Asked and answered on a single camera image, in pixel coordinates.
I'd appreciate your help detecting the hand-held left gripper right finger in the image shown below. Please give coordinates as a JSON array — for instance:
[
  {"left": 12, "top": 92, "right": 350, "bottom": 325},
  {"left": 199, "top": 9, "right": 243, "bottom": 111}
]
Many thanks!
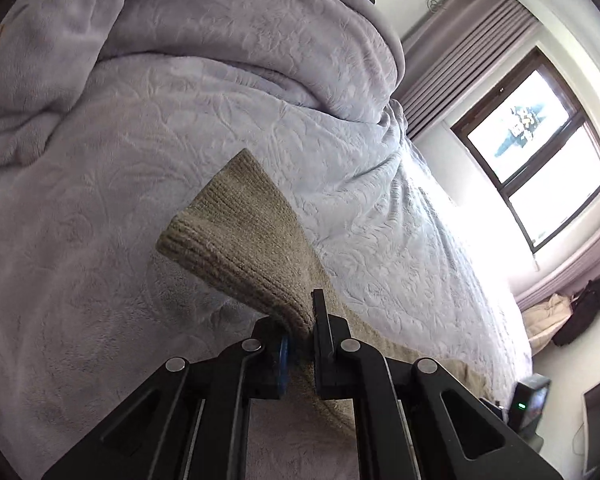
[{"left": 312, "top": 289, "right": 564, "bottom": 480}]

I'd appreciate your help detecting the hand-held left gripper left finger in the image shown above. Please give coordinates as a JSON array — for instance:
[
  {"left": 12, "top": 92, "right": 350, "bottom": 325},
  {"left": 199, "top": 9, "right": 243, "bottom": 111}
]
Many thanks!
[{"left": 42, "top": 316, "right": 292, "bottom": 480}]

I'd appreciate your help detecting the beige knit sweater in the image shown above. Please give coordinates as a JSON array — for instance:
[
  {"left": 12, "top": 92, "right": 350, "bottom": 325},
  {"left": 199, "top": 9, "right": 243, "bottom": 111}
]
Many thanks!
[{"left": 156, "top": 148, "right": 491, "bottom": 436}]

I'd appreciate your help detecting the beige bag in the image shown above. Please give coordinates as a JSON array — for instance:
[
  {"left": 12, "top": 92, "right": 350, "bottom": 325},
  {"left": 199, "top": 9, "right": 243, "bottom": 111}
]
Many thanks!
[{"left": 522, "top": 294, "right": 577, "bottom": 352}]

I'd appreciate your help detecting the mauve curtain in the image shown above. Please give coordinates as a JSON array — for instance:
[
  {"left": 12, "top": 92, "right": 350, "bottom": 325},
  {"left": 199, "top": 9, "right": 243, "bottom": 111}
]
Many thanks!
[
  {"left": 515, "top": 240, "right": 600, "bottom": 311},
  {"left": 394, "top": 0, "right": 541, "bottom": 141}
]

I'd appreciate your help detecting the light purple embossed bedspread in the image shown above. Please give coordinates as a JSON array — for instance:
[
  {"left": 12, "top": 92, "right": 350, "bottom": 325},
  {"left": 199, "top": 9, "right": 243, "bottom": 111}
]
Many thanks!
[{"left": 0, "top": 55, "right": 533, "bottom": 480}]

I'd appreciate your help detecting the dark framed window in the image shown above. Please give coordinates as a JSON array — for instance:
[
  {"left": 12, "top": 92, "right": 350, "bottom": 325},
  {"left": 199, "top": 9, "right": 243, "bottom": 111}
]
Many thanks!
[{"left": 450, "top": 47, "right": 600, "bottom": 254}]

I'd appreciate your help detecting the light purple folded duvet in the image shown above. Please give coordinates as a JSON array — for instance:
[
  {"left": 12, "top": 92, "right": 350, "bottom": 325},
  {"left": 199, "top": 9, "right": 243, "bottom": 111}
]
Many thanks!
[{"left": 0, "top": 0, "right": 407, "bottom": 168}]

